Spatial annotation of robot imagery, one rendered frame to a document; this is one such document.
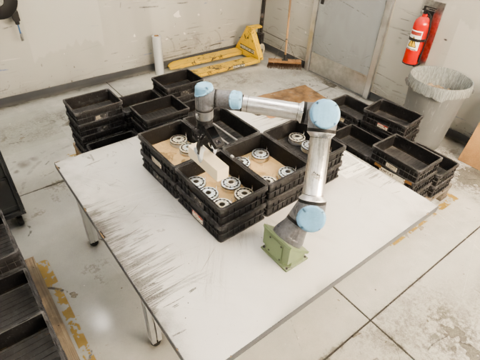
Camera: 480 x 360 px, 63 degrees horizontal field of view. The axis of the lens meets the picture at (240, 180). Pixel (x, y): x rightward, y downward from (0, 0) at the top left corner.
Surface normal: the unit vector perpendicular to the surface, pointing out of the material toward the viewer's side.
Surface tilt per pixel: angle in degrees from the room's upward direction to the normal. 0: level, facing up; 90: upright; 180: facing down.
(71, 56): 90
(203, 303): 0
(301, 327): 0
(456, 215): 0
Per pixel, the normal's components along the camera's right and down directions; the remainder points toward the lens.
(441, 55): -0.79, 0.36
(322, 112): -0.06, 0.00
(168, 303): 0.04, -0.78
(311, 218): -0.09, 0.26
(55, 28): 0.61, 0.52
